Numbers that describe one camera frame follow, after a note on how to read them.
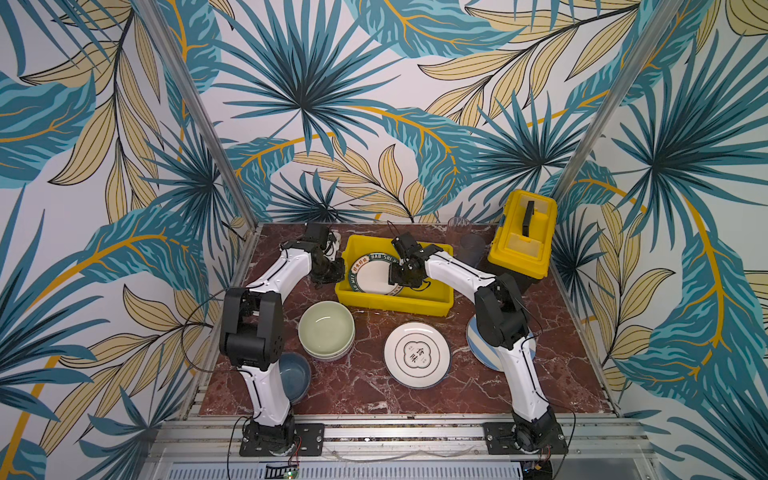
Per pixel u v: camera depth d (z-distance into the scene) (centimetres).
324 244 80
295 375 83
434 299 88
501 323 57
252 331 50
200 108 84
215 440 75
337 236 113
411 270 75
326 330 86
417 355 87
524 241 93
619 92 82
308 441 73
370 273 103
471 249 97
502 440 73
